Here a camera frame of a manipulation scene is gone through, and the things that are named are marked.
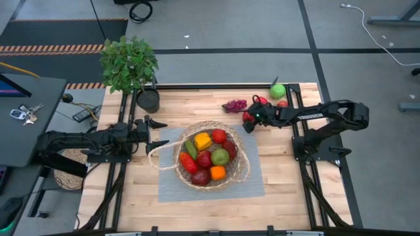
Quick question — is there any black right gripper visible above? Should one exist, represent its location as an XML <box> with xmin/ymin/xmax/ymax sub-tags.
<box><xmin>241</xmin><ymin>102</ymin><xmax>280</xmax><ymax>134</ymax></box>

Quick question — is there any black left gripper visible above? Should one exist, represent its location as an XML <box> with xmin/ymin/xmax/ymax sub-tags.
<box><xmin>135</xmin><ymin>117</ymin><xmax>171</xmax><ymax>155</ymax></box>

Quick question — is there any purple plastic grape bunch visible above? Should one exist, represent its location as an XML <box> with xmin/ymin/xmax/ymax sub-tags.
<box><xmin>221</xmin><ymin>99</ymin><xmax>248</xmax><ymax>114</ymax></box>

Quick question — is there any red orange plastic tomato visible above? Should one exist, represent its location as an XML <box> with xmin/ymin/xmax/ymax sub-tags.
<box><xmin>211</xmin><ymin>128</ymin><xmax>228</xmax><ymax>144</ymax></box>

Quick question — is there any dark red plastic apple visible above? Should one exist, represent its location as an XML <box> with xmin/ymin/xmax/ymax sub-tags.
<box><xmin>222</xmin><ymin>140</ymin><xmax>238</xmax><ymax>161</ymax></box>

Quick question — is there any green plastic cucumber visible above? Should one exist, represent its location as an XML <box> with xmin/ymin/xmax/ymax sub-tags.
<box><xmin>184</xmin><ymin>139</ymin><xmax>198</xmax><ymax>161</ymax></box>

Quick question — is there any light green plastic apple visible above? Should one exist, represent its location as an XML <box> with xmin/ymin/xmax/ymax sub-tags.
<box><xmin>269</xmin><ymin>83</ymin><xmax>287</xmax><ymax>100</ymax></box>

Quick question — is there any long red orange fruit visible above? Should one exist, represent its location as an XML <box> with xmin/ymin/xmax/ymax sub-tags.
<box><xmin>178</xmin><ymin>151</ymin><xmax>199</xmax><ymax>174</ymax></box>

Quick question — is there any yellow plastic bell pepper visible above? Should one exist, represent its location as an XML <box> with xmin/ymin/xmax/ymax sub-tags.
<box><xmin>194</xmin><ymin>132</ymin><xmax>213</xmax><ymax>151</ymax></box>

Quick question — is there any olive green plastic apple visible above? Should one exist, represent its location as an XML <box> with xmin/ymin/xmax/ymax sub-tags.
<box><xmin>211</xmin><ymin>147</ymin><xmax>230</xmax><ymax>167</ymax></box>

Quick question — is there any dark red round fruit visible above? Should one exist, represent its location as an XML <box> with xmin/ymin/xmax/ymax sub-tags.
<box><xmin>191</xmin><ymin>168</ymin><xmax>212</xmax><ymax>186</ymax></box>

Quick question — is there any orange plastic fruit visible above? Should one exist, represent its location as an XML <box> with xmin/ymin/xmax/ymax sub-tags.
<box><xmin>210</xmin><ymin>165</ymin><xmax>227</xmax><ymax>182</ymax></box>

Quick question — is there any grey woven placemat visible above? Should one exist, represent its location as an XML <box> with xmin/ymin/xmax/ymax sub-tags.
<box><xmin>157</xmin><ymin>124</ymin><xmax>266</xmax><ymax>203</ymax></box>

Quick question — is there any black power adapter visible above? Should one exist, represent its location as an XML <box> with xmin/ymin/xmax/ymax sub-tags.
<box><xmin>72</xmin><ymin>105</ymin><xmax>102</xmax><ymax>124</ymax></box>

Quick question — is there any green plant in black pot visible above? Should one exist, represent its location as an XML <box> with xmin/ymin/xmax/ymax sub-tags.
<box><xmin>99</xmin><ymin>35</ymin><xmax>161</xmax><ymax>114</ymax></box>

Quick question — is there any round woven trivet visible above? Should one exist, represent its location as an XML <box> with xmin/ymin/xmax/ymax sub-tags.
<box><xmin>53</xmin><ymin>147</ymin><xmax>89</xmax><ymax>191</ymax></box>

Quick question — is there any silver key bunch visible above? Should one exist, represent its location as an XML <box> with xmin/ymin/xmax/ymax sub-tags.
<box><xmin>19</xmin><ymin>103</ymin><xmax>45</xmax><ymax>127</ymax></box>

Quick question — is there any large black desk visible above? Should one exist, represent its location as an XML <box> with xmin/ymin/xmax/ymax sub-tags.
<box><xmin>0</xmin><ymin>73</ymin><xmax>68</xmax><ymax>168</ymax></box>

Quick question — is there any black car key fob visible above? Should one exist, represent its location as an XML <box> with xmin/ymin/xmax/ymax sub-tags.
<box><xmin>9</xmin><ymin>109</ymin><xmax>27</xmax><ymax>121</ymax></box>

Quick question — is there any black hazard striped floor mat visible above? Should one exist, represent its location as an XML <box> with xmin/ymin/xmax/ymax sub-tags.
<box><xmin>0</xmin><ymin>18</ymin><xmax>129</xmax><ymax>90</ymax></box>

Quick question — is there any black computer monitor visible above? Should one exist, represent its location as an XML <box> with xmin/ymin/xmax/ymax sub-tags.
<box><xmin>0</xmin><ymin>73</ymin><xmax>33</xmax><ymax>98</ymax></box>

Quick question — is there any black aluminium table frame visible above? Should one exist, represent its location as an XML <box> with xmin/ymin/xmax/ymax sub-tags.
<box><xmin>80</xmin><ymin>83</ymin><xmax>352</xmax><ymax>231</ymax></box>

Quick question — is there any woven wicker basket with handles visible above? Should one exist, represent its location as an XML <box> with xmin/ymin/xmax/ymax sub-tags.
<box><xmin>147</xmin><ymin>120</ymin><xmax>251</xmax><ymax>192</ymax></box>

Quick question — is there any black coiled cable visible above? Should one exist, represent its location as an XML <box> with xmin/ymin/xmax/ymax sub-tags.
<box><xmin>128</xmin><ymin>0</ymin><xmax>154</xmax><ymax>24</ymax></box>

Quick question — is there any white floor cable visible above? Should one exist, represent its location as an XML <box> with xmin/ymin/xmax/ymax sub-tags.
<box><xmin>340</xmin><ymin>3</ymin><xmax>420</xmax><ymax>68</ymax></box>

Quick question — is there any yellow cable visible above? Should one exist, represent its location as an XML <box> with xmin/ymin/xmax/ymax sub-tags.
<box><xmin>0</xmin><ymin>61</ymin><xmax>41</xmax><ymax>79</ymax></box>

